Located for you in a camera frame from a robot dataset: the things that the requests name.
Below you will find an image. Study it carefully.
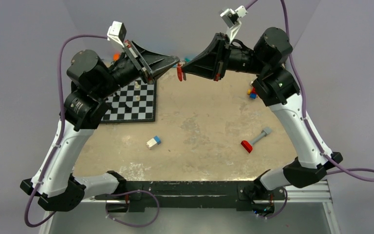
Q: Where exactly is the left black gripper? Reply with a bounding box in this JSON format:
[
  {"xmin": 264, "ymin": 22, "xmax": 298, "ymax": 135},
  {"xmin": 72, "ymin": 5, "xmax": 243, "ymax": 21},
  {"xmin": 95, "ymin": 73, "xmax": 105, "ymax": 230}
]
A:
[{"xmin": 94, "ymin": 39, "xmax": 179, "ymax": 100}]

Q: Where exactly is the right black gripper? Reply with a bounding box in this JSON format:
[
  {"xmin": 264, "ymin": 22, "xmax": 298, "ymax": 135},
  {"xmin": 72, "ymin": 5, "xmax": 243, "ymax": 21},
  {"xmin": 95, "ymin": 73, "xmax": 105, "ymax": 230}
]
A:
[{"xmin": 182, "ymin": 33, "xmax": 268, "ymax": 82}]

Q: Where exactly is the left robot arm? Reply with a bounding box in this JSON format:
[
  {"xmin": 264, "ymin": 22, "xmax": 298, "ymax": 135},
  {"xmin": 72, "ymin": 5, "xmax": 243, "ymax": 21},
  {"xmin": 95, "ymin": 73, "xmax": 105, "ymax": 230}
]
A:
[{"xmin": 20, "ymin": 40, "xmax": 179, "ymax": 212}]

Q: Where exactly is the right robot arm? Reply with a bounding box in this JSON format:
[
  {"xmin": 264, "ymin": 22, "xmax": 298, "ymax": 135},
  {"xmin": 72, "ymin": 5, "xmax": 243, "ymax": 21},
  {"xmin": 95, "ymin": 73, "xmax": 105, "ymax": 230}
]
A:
[{"xmin": 181, "ymin": 27, "xmax": 343, "ymax": 198}]

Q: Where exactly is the orange green blue brick toy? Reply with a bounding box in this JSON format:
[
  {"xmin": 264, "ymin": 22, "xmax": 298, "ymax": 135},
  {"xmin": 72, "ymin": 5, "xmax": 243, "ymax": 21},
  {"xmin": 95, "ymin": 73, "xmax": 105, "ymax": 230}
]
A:
[{"xmin": 112, "ymin": 53, "xmax": 120, "ymax": 61}]

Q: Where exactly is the black white chessboard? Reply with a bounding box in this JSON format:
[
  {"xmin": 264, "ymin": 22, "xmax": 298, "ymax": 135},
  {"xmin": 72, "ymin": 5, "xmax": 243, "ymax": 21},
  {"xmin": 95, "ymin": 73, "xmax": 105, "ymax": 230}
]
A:
[{"xmin": 101, "ymin": 78, "xmax": 157, "ymax": 124}]

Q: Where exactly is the black chess pawn upper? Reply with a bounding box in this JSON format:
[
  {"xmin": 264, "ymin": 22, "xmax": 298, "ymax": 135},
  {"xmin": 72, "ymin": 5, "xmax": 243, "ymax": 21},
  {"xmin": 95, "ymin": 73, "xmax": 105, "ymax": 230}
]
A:
[{"xmin": 113, "ymin": 93, "xmax": 120, "ymax": 100}]

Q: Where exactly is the black chess piece right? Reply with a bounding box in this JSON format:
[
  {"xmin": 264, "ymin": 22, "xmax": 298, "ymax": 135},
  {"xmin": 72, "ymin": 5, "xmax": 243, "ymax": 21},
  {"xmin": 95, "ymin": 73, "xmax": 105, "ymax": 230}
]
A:
[{"xmin": 125, "ymin": 104, "xmax": 131, "ymax": 113}]

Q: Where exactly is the colourful brick toy car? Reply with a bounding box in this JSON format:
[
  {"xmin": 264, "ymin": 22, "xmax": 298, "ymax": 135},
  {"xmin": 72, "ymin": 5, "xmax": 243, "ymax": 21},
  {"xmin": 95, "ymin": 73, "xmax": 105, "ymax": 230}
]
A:
[{"xmin": 247, "ymin": 81, "xmax": 258, "ymax": 99}]

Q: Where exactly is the white blue brick block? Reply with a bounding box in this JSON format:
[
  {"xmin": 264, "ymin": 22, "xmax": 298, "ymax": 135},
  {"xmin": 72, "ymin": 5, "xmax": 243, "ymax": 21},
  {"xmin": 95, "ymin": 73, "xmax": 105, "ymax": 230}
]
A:
[{"xmin": 146, "ymin": 136, "xmax": 161, "ymax": 149}]

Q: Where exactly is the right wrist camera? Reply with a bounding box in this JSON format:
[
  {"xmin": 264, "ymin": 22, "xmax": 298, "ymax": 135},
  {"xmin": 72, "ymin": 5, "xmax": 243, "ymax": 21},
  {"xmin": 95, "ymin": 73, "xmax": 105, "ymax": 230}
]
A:
[{"xmin": 220, "ymin": 5, "xmax": 248, "ymax": 43}]

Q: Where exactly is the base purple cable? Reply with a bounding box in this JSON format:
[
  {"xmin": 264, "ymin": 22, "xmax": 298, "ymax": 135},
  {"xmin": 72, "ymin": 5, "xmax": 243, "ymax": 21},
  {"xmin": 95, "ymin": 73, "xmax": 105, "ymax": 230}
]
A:
[{"xmin": 104, "ymin": 190, "xmax": 159, "ymax": 228}]

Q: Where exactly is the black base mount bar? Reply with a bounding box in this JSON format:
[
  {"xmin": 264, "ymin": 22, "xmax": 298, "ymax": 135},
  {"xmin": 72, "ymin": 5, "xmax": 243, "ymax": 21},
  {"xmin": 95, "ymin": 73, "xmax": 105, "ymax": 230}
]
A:
[{"xmin": 95, "ymin": 180, "xmax": 285, "ymax": 212}]

